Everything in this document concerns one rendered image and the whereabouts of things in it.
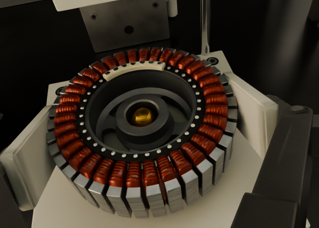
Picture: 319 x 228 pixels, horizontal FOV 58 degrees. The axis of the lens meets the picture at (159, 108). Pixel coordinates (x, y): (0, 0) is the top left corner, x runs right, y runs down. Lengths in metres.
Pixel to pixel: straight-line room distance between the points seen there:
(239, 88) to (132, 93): 0.08
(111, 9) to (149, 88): 0.09
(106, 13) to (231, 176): 0.17
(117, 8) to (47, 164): 0.15
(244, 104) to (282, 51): 0.13
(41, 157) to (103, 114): 0.05
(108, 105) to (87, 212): 0.07
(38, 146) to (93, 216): 0.05
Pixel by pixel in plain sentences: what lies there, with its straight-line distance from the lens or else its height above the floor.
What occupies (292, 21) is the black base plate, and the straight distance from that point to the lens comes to 0.32.
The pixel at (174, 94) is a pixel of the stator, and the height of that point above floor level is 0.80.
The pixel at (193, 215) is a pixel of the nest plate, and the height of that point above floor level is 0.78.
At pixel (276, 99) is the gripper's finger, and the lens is 0.16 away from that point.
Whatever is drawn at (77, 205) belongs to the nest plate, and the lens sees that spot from 0.19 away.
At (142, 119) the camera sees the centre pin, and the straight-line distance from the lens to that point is 0.17.
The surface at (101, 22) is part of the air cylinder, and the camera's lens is 0.27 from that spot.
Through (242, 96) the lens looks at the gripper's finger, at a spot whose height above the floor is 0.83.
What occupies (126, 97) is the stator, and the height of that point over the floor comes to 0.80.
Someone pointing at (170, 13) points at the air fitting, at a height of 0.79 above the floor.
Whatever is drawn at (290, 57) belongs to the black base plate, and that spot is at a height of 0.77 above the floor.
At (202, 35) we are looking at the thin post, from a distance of 0.24.
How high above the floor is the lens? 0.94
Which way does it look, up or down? 49 degrees down
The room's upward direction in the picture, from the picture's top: 10 degrees counter-clockwise
